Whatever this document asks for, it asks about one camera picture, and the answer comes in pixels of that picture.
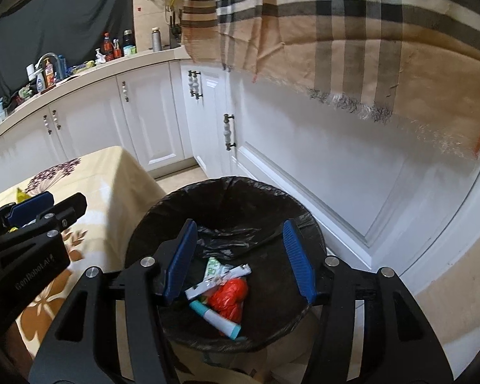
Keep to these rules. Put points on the orange soap bottle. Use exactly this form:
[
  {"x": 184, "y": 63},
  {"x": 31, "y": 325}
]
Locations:
[{"x": 49, "y": 74}]

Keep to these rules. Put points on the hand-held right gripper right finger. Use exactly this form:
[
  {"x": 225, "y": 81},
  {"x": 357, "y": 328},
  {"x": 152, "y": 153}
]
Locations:
[{"x": 300, "y": 264}]

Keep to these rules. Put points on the blue bottle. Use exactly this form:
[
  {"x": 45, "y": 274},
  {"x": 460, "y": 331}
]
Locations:
[{"x": 61, "y": 68}]

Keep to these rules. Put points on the trash bin with black bag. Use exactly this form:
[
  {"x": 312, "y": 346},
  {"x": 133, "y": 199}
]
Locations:
[{"x": 264, "y": 248}]

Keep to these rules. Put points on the black knife block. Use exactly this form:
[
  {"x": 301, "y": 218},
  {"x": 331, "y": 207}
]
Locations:
[{"x": 175, "y": 36}]

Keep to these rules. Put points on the white spray bottle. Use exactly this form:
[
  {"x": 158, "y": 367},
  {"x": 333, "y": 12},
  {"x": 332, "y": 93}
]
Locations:
[{"x": 100, "y": 56}]

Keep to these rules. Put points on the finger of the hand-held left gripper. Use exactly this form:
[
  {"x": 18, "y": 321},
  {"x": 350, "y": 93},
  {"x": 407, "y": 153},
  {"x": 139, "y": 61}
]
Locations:
[
  {"x": 30, "y": 208},
  {"x": 66, "y": 212}
]

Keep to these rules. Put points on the white tube with teal cap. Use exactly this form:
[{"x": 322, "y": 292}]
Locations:
[{"x": 218, "y": 322}]

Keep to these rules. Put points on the floral tablecloth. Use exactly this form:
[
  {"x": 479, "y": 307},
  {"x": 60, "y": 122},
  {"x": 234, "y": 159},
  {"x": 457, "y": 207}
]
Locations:
[{"x": 104, "y": 176}]

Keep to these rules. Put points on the plaid beige cloth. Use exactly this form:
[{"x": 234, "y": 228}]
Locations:
[{"x": 344, "y": 28}]

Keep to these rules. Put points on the chrome kitchen faucet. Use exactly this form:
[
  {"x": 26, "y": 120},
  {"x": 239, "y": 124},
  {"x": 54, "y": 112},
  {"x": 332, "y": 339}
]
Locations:
[{"x": 48, "y": 58}]

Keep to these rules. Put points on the black curtain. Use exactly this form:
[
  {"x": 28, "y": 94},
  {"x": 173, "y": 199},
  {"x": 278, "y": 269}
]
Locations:
[{"x": 64, "y": 20}]

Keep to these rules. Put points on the red cap sauce bottle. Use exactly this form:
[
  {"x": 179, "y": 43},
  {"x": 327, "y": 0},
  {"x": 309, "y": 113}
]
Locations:
[{"x": 107, "y": 48}]

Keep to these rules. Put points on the yellow snack wrapper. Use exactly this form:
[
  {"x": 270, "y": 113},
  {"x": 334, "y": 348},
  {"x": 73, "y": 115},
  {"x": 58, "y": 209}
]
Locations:
[{"x": 23, "y": 196}]

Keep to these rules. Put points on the white printed packet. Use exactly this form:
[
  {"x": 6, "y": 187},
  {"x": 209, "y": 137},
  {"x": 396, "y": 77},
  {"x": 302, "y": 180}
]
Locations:
[{"x": 220, "y": 282}]

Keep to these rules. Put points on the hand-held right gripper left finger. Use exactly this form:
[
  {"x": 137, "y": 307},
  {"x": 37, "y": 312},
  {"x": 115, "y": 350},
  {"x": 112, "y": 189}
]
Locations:
[{"x": 180, "y": 264}]

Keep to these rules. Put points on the yellow green cleaning cloth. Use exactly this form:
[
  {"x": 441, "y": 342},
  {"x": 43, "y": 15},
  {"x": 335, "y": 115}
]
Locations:
[{"x": 82, "y": 67}]

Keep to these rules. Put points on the white dish soap bottle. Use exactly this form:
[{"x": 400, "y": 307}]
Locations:
[{"x": 39, "y": 82}]

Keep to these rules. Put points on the grey metal thermos bottle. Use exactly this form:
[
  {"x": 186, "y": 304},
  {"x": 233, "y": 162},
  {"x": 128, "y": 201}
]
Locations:
[{"x": 156, "y": 40}]

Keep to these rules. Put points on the orange plastic bag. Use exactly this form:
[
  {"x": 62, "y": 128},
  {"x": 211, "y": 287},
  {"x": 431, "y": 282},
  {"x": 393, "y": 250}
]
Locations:
[{"x": 228, "y": 300}]

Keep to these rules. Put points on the white lower kitchen cabinets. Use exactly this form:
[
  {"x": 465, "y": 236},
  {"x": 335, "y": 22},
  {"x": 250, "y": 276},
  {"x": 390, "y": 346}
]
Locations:
[{"x": 152, "y": 108}]

